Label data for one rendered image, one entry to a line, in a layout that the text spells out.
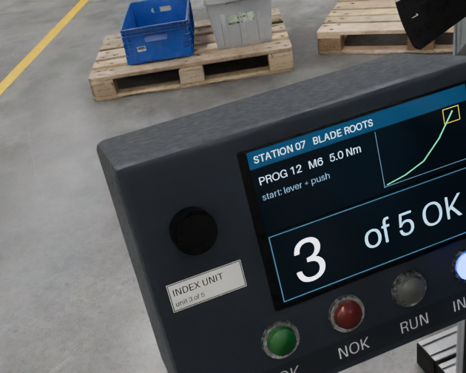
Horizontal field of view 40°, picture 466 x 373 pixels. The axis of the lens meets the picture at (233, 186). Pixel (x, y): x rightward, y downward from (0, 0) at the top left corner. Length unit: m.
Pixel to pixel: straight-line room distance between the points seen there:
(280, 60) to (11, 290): 2.07
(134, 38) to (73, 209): 1.34
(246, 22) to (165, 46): 0.50
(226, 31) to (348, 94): 3.45
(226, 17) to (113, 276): 1.92
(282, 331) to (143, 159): 0.15
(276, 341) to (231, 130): 0.14
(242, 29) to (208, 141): 3.48
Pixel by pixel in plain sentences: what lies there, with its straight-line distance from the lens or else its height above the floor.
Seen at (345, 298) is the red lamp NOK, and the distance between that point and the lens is 0.45.
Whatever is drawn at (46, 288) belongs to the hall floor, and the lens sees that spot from 2.48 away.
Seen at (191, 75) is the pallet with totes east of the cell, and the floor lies 0.07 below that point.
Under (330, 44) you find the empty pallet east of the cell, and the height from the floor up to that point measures 0.07.
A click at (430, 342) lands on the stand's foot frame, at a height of 0.08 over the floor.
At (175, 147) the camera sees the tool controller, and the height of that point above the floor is 1.25.
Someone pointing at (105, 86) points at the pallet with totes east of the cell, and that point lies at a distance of 3.89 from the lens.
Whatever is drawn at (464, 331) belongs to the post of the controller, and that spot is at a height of 0.95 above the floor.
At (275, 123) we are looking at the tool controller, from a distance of 0.40.
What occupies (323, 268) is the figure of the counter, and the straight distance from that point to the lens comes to 0.44.
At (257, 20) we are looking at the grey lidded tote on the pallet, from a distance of 3.85.
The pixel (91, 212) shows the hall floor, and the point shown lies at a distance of 2.82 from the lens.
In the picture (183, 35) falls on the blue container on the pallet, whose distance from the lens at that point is 3.86.
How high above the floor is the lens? 1.43
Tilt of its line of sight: 31 degrees down
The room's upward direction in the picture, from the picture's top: 10 degrees counter-clockwise
